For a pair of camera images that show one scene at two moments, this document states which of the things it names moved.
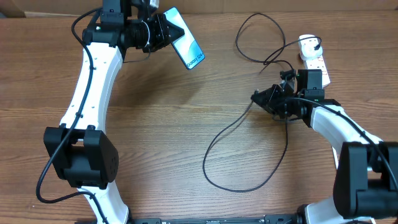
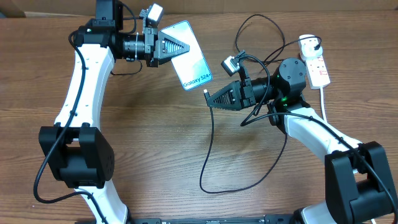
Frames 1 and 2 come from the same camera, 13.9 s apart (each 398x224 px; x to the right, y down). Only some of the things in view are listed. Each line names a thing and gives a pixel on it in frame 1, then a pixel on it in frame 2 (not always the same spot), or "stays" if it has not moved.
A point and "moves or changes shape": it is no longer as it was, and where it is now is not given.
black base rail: (285, 218) stays
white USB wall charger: (310, 46) stays
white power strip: (319, 63) stays
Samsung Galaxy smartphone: (185, 45) moves or changes shape
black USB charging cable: (222, 130) → (206, 93)
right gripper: (268, 98) → (236, 89)
